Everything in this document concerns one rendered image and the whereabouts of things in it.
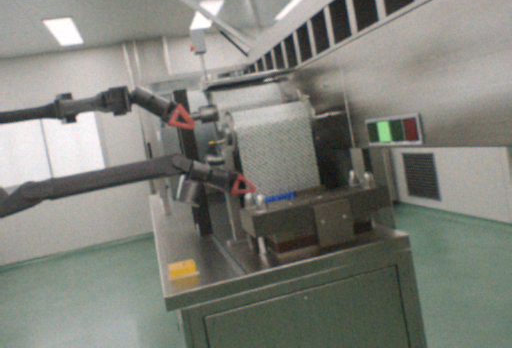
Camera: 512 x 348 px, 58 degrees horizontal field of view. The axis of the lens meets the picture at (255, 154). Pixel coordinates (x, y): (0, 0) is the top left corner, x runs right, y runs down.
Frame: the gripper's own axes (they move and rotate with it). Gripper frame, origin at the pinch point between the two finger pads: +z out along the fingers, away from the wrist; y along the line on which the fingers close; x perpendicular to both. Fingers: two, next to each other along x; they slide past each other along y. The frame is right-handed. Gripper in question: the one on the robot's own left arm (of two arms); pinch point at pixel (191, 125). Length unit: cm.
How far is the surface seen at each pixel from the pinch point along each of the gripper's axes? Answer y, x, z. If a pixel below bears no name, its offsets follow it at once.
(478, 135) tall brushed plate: 69, 19, 43
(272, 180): 6.6, -3.0, 29.2
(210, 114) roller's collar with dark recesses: -21.3, 8.8, 5.0
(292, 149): 6.6, 8.4, 30.2
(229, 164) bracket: -0.5, -4.7, 16.3
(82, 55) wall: -548, 61, -152
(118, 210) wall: -549, -107, -2
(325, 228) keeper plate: 28, -9, 43
